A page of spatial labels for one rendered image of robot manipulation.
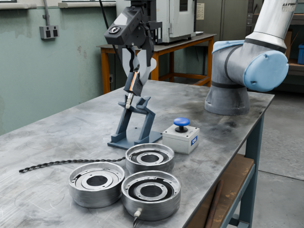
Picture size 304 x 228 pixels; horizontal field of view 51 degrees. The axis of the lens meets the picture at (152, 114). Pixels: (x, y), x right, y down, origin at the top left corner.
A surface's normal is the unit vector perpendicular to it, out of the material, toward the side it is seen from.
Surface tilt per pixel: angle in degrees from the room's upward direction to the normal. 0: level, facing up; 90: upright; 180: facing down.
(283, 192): 0
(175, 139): 90
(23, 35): 90
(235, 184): 0
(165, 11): 90
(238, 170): 0
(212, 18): 90
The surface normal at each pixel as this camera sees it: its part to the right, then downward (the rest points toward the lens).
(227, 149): -0.01, -0.94
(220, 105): -0.47, 0.00
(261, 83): 0.29, 0.43
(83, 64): 0.87, 0.15
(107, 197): 0.50, 0.29
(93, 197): 0.05, 0.33
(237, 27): -0.49, 0.29
